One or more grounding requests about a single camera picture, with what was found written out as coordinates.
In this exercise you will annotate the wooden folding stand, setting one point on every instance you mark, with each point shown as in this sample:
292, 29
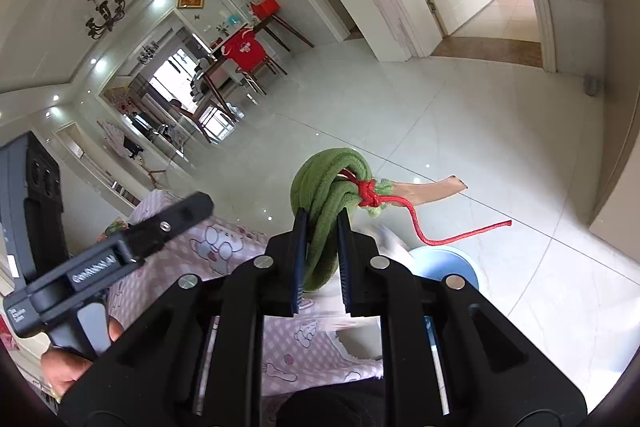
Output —
157, 177

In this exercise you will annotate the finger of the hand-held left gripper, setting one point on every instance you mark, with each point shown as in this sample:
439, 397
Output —
170, 217

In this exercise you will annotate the tan cardboard strip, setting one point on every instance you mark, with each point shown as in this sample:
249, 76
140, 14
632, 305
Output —
430, 191

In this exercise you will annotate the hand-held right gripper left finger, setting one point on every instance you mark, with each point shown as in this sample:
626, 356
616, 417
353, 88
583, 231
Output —
299, 257

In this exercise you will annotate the black chandelier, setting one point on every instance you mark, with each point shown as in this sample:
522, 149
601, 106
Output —
105, 14

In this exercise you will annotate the red shirt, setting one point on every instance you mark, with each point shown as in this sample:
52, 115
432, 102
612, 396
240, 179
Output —
244, 49

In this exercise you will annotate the light blue plastic bin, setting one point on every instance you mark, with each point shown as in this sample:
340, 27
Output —
450, 264

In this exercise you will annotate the person's left hand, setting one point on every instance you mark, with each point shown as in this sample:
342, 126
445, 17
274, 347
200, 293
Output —
62, 372

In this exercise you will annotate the pink checked cartoon mat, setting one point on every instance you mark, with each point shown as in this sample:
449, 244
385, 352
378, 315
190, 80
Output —
235, 252

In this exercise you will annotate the wooden dining chair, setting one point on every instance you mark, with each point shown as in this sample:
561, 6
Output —
205, 117
265, 69

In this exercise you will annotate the dark wooden dining table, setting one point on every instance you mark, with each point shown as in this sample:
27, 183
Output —
225, 62

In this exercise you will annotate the red handbag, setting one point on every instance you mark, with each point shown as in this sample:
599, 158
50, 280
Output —
263, 8

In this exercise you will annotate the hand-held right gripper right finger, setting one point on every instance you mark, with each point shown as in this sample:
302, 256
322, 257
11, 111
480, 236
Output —
345, 257

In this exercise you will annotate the hanging white garment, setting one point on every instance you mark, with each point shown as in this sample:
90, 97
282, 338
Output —
112, 137

